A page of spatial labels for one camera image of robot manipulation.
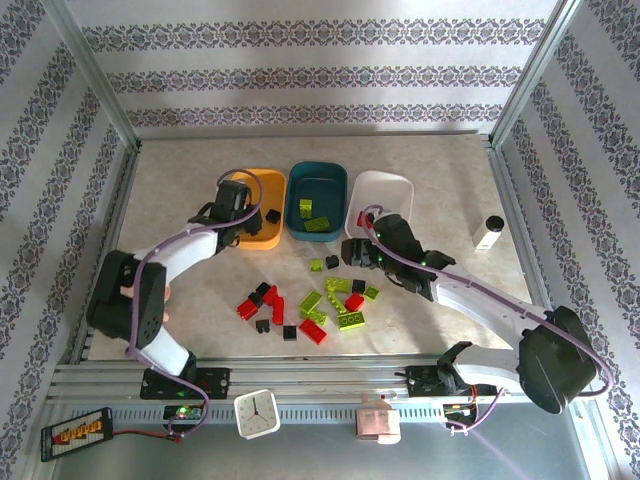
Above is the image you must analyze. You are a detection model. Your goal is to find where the aluminum side rail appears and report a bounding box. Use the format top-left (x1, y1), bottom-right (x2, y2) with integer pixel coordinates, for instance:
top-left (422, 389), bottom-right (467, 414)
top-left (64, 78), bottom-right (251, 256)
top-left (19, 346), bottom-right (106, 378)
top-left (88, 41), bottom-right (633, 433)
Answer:
top-left (69, 144), bottom-right (144, 366)
top-left (487, 144), bottom-right (554, 314)

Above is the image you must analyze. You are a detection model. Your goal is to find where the orange plastic container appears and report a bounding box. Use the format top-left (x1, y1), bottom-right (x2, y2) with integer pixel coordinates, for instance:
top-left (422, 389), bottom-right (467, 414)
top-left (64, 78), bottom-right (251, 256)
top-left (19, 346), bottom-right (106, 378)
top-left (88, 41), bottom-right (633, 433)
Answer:
top-left (227, 167), bottom-right (287, 251)

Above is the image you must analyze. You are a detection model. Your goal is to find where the teal plastic container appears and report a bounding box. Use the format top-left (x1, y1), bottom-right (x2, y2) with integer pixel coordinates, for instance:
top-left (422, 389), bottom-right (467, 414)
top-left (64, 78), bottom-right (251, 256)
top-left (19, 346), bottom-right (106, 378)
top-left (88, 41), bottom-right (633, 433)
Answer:
top-left (284, 159), bottom-right (349, 244)

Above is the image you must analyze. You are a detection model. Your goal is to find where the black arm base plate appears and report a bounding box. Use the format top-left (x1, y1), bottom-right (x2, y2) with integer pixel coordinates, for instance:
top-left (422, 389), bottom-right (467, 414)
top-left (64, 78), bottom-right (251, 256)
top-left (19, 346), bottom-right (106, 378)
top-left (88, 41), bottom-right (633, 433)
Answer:
top-left (405, 365), bottom-right (494, 401)
top-left (139, 367), bottom-right (232, 401)

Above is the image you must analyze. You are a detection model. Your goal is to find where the plush doll with face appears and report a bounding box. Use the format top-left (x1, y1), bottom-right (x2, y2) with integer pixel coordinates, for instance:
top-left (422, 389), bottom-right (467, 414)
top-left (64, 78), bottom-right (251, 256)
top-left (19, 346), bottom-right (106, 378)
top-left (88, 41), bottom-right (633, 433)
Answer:
top-left (118, 283), bottom-right (174, 324)

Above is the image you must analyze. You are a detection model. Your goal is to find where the purple camera cable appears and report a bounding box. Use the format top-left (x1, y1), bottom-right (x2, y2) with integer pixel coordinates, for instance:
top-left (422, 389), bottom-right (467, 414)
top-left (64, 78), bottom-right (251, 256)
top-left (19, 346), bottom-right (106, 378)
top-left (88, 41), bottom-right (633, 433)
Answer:
top-left (360, 203), bottom-right (614, 436)
top-left (124, 168), bottom-right (266, 441)

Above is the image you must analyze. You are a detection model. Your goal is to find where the pink toy house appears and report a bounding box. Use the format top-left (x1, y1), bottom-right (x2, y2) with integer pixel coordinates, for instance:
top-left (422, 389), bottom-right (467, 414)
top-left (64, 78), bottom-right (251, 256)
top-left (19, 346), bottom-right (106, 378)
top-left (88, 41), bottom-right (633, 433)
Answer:
top-left (354, 392), bottom-right (403, 446)

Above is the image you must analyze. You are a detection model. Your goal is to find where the aluminum mounting rail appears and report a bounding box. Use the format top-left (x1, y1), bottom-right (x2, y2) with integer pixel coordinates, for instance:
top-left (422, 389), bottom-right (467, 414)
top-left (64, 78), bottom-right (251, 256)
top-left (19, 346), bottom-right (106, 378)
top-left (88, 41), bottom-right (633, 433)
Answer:
top-left (47, 354), bottom-right (591, 406)

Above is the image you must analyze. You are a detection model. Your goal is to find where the red and black wire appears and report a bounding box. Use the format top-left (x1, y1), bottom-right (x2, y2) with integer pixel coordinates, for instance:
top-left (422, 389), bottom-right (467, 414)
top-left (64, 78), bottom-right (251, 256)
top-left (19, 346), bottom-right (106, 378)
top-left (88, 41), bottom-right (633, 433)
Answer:
top-left (110, 428), bottom-right (181, 444)

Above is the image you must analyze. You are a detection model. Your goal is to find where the white bottle with black cap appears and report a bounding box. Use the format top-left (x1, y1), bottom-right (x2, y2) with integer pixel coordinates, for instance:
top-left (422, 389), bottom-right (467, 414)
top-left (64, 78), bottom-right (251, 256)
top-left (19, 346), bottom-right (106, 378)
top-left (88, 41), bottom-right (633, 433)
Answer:
top-left (472, 214), bottom-right (505, 252)

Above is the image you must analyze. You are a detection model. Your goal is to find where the black box with green LEDs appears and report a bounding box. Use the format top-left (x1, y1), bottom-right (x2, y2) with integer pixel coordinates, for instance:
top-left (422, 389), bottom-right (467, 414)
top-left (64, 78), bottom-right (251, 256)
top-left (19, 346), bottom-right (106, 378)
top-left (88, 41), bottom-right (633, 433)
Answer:
top-left (164, 403), bottom-right (205, 422)

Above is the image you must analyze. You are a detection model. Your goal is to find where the white plastic container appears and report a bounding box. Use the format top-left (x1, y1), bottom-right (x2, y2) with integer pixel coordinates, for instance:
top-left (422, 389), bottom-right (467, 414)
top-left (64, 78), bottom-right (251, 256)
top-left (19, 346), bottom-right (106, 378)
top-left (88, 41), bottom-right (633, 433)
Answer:
top-left (343, 170), bottom-right (415, 240)

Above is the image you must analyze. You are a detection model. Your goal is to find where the aluminum frame post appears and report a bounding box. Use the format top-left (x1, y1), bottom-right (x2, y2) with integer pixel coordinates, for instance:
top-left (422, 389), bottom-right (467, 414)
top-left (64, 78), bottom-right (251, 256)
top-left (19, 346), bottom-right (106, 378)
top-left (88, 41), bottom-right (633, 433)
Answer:
top-left (487, 0), bottom-right (584, 146)
top-left (42, 0), bottom-right (144, 151)

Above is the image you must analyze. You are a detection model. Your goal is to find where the slotted grey cable duct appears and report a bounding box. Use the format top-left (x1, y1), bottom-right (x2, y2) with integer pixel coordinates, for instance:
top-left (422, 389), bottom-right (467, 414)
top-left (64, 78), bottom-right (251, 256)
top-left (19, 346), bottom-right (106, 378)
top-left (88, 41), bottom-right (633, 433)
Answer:
top-left (112, 404), bottom-right (451, 424)

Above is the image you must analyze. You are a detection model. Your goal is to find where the white square clock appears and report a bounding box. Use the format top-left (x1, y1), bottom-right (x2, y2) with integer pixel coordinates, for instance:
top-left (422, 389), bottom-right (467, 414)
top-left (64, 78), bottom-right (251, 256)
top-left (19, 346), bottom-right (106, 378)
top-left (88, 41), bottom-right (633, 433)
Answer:
top-left (233, 388), bottom-right (279, 440)

